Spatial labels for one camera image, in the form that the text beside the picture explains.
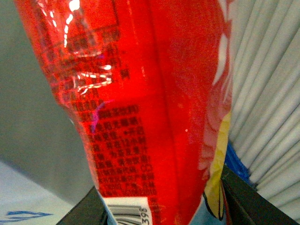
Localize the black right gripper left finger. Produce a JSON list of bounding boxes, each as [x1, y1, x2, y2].
[[57, 187, 108, 225]]

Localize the white chest freezer with penguins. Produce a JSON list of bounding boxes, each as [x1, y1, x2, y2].
[[0, 162, 73, 225]]

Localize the white vertical blinds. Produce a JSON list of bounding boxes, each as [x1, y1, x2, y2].
[[230, 0, 300, 218]]

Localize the blue plastic shopping basket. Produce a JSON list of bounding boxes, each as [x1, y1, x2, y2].
[[225, 142, 253, 186]]

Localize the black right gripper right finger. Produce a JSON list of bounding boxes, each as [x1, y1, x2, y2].
[[221, 166, 300, 225]]

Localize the red drink bottle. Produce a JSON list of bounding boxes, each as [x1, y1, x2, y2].
[[15, 0, 235, 225]]

